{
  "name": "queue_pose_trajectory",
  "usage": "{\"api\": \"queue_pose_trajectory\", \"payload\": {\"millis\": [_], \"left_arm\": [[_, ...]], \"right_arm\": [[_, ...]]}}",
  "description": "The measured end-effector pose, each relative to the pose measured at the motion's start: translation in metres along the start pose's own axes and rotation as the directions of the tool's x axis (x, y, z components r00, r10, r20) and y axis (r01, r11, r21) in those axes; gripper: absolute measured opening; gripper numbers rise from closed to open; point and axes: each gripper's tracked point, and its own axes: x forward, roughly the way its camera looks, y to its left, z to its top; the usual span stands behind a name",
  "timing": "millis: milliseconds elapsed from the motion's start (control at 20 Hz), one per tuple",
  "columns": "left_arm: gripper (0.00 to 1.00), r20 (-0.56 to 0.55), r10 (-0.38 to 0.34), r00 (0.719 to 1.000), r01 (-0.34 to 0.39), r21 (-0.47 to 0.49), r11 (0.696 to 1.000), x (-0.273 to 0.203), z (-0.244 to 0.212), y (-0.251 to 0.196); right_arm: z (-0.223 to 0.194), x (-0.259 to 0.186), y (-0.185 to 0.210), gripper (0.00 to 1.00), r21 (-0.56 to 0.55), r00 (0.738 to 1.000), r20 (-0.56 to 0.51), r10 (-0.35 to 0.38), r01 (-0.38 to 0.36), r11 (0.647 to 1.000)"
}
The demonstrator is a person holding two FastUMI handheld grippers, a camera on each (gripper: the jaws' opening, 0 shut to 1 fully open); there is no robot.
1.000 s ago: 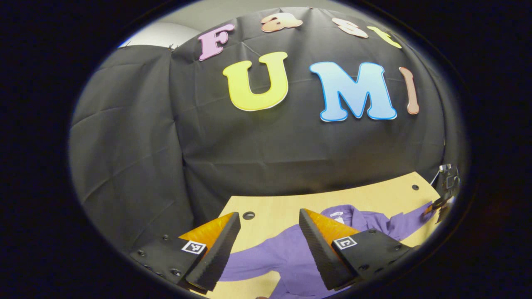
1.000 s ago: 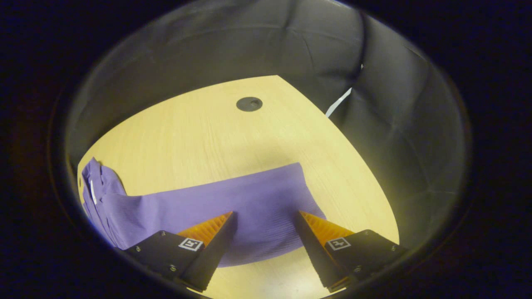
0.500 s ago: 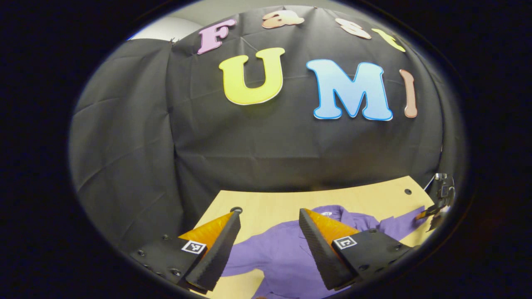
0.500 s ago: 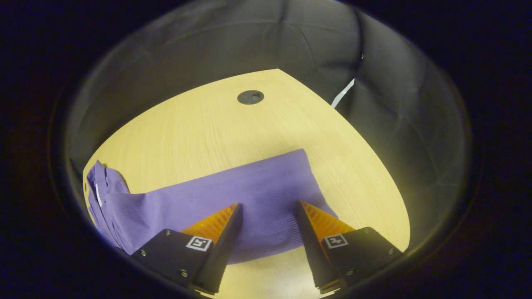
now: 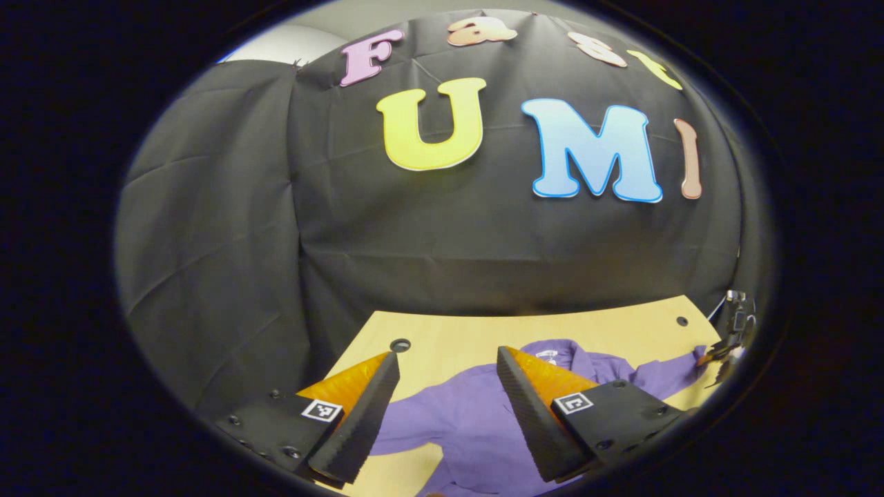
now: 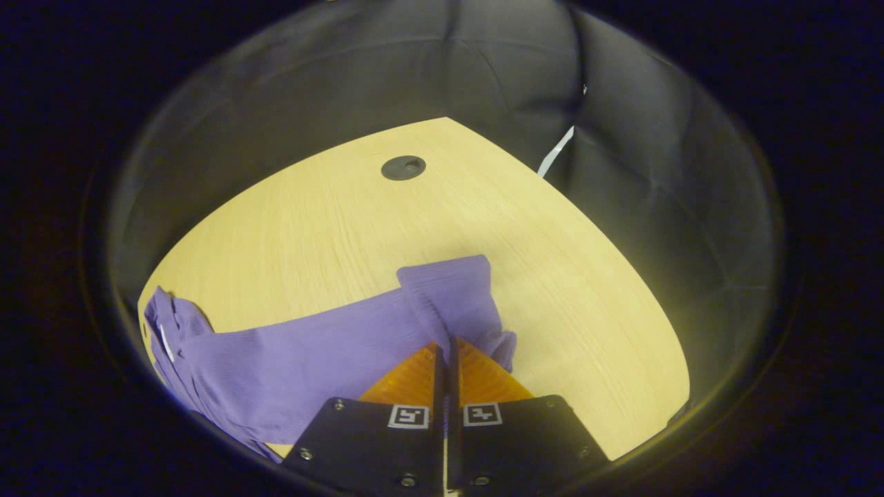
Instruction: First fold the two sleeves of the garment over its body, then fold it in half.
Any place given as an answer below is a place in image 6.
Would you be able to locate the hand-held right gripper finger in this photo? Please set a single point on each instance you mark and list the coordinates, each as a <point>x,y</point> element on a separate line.
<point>454,400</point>
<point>439,393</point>

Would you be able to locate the purple ribbed button shirt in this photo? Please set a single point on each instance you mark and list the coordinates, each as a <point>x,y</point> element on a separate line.
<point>290,366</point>

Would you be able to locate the black table grommet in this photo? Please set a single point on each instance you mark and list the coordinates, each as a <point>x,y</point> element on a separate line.
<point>403,168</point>

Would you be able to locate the black backdrop cloth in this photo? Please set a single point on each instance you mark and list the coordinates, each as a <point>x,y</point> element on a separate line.
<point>414,69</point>

